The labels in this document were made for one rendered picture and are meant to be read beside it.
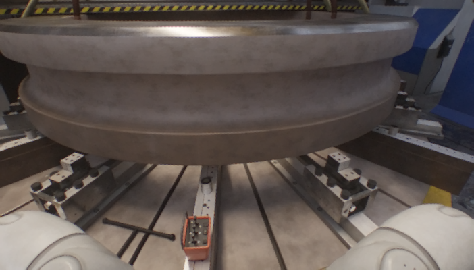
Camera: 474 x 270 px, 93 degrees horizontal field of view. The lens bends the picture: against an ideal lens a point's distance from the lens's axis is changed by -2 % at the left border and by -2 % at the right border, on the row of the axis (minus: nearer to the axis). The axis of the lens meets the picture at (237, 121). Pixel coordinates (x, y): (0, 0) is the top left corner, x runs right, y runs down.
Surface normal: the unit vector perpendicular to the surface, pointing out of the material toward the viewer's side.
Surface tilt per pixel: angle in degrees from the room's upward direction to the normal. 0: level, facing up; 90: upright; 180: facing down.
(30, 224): 14
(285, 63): 90
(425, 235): 10
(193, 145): 90
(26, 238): 2
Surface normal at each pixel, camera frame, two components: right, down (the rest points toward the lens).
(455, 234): 0.15, -0.74
